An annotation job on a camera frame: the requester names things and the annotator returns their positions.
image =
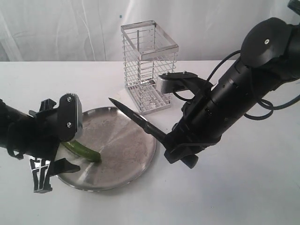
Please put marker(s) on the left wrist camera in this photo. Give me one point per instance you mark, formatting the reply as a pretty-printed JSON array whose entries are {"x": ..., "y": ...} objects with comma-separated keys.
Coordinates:
[{"x": 63, "y": 120}]

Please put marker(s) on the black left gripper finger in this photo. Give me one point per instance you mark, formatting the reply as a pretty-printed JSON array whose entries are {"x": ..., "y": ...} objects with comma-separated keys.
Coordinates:
[
  {"x": 41, "y": 178},
  {"x": 62, "y": 166}
]

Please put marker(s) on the round stainless steel plate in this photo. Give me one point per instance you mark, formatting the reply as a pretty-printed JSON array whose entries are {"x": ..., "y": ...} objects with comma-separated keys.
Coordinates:
[{"x": 126, "y": 151}]

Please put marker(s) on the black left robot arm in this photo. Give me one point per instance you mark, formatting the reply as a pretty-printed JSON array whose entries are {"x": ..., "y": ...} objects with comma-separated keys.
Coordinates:
[{"x": 39, "y": 135}]

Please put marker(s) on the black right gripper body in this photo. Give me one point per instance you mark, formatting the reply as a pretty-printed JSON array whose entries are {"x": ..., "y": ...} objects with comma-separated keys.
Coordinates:
[{"x": 195, "y": 131}]

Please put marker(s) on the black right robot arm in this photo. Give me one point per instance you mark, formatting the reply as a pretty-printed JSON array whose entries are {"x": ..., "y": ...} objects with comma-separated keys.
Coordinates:
[{"x": 269, "y": 57}]

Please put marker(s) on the white backdrop cloth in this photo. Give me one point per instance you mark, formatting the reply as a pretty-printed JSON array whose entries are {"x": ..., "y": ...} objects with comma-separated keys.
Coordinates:
[{"x": 89, "y": 30}]

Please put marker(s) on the black knife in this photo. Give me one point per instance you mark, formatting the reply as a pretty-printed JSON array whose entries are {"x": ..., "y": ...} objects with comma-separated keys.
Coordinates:
[{"x": 143, "y": 123}]

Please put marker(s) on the green cucumber with stem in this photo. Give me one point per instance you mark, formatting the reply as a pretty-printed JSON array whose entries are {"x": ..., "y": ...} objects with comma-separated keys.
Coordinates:
[{"x": 82, "y": 151}]

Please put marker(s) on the metal wire utensil holder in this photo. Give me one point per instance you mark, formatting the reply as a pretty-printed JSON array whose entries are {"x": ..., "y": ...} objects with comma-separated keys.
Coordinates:
[{"x": 148, "y": 51}]

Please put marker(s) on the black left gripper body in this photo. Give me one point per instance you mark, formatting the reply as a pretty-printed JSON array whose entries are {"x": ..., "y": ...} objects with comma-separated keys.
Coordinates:
[{"x": 23, "y": 138}]

